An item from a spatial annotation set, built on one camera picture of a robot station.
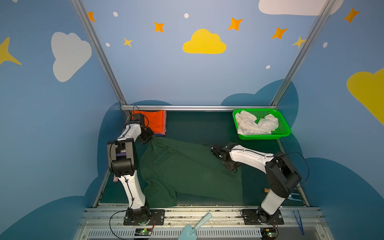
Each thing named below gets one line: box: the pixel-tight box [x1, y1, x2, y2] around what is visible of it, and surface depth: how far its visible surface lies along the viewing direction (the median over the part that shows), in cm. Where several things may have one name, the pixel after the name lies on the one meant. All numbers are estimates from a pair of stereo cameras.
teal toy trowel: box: [178, 212, 212, 240], surface depth 71 cm
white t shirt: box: [235, 110, 279, 135], surface depth 113 cm
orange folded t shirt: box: [132, 110, 164, 133], surface depth 110 cm
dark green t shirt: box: [140, 139, 243, 208], surface depth 90 cm
